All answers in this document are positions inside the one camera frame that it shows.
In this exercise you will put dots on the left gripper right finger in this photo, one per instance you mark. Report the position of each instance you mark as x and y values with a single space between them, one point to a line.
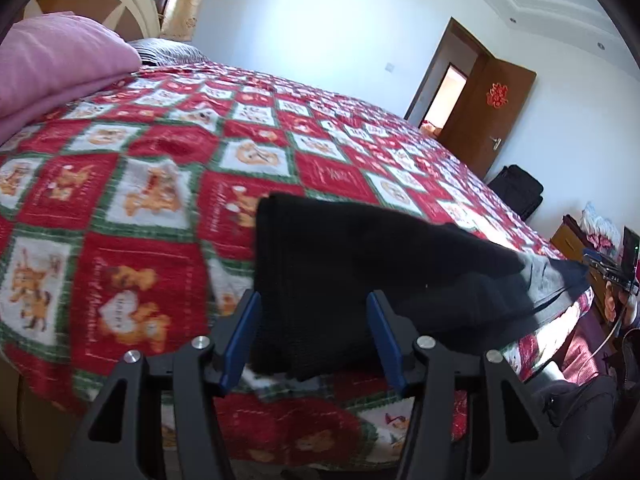
471 415

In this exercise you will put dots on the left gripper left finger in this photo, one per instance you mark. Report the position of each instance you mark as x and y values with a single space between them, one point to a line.
120 436

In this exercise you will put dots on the black pants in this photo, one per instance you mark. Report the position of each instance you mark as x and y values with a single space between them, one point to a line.
317 262

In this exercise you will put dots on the clutter on cabinet top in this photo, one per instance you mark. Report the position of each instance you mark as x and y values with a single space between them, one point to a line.
600 231

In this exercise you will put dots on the wooden cabinet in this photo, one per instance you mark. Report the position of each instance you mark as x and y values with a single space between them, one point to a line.
571 241

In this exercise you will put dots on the brown wooden door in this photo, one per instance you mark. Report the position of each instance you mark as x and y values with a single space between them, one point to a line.
472 122

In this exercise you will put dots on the red door decoration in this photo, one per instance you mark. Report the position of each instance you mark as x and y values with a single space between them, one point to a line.
497 95

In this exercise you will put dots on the pink folded blanket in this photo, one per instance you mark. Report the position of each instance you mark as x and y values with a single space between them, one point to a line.
54 58

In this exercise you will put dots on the striped grey pillow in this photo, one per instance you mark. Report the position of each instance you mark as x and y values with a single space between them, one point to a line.
165 52

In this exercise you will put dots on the yellow curtain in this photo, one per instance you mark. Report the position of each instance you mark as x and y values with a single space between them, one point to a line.
179 19

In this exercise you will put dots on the silver door handle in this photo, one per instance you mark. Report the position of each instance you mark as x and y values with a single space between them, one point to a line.
496 142

